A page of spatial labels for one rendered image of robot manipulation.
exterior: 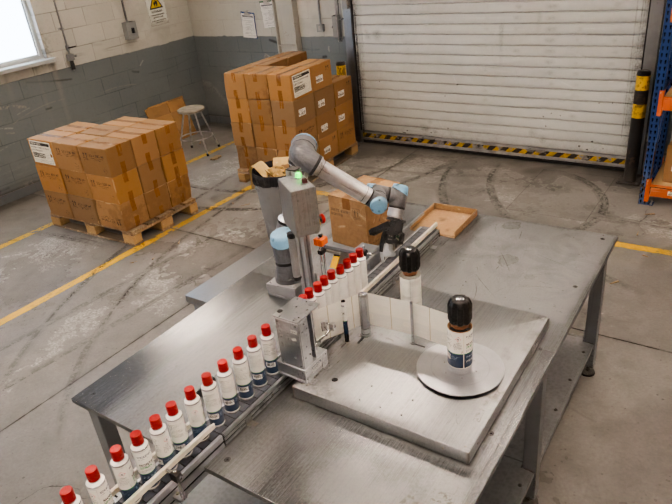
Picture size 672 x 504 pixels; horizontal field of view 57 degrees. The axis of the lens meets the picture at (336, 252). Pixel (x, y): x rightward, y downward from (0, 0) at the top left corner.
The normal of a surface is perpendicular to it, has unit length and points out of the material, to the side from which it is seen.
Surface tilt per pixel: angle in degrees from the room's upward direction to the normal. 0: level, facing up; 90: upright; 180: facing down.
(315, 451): 0
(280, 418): 0
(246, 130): 87
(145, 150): 90
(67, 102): 90
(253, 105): 89
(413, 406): 0
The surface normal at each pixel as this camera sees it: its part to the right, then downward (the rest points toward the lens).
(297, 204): 0.36, 0.40
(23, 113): 0.82, 0.19
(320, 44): -0.56, 0.43
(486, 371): -0.10, -0.88
